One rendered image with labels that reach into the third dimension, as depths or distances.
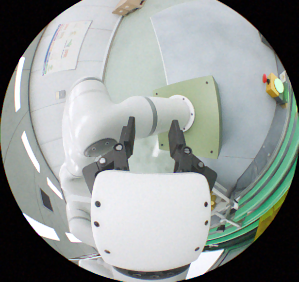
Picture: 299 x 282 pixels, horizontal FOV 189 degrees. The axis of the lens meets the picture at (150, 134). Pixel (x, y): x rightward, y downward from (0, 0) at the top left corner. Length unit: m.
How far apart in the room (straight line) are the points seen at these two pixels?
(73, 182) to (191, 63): 0.64
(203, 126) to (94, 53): 3.31
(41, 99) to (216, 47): 3.54
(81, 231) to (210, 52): 0.69
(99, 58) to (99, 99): 3.25
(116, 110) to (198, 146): 0.27
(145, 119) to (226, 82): 0.34
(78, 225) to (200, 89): 0.48
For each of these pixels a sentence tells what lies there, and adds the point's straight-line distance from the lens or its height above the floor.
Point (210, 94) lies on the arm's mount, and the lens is 0.31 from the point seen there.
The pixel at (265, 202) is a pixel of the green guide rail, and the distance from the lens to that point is 0.39.
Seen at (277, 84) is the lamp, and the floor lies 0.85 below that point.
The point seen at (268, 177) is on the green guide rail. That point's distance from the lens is 0.35.
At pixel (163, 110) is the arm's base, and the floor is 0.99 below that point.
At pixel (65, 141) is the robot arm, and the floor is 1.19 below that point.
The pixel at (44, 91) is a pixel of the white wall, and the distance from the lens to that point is 3.38.
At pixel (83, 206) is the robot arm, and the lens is 0.36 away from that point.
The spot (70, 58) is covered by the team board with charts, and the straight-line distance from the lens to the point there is 3.29.
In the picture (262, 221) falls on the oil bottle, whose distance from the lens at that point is 0.40.
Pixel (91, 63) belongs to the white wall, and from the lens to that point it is 3.34.
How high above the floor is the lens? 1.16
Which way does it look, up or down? 43 degrees down
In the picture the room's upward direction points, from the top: 108 degrees counter-clockwise
